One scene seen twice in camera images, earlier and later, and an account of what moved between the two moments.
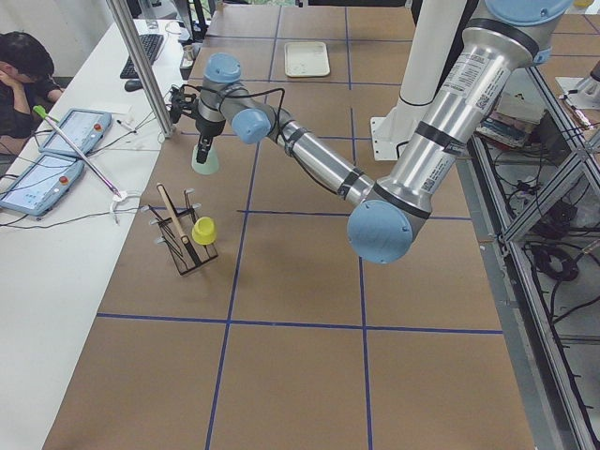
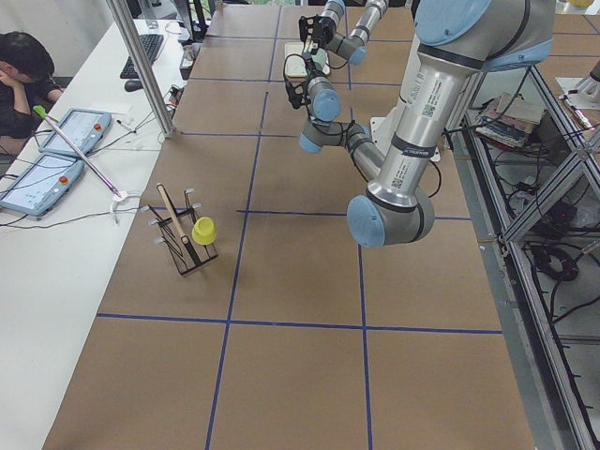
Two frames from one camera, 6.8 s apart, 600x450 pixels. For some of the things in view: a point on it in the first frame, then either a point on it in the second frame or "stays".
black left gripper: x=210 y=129 → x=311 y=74
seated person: x=26 y=87 stays
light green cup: x=210 y=165 → x=320 y=59
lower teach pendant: x=45 y=186 stays
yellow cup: x=204 y=231 stays
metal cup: x=187 y=57 stays
